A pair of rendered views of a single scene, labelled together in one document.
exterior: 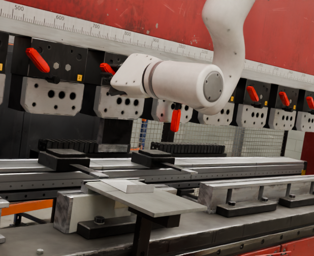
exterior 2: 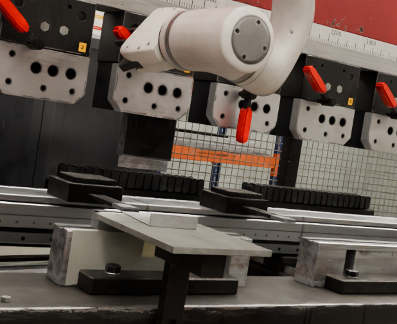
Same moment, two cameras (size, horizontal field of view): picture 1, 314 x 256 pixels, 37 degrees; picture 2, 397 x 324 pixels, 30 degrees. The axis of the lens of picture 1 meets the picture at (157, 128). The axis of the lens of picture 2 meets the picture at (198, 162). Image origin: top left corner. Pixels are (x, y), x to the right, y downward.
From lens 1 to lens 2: 25 cm
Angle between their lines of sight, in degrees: 11
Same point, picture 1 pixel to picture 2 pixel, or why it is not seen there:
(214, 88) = (252, 42)
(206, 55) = not seen: hidden behind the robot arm
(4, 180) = not seen: outside the picture
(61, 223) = (56, 270)
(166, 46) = not seen: hidden behind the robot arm
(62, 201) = (58, 236)
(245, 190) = (379, 256)
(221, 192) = (334, 254)
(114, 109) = (140, 101)
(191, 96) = (215, 54)
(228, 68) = (289, 20)
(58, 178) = (75, 216)
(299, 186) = not seen: outside the picture
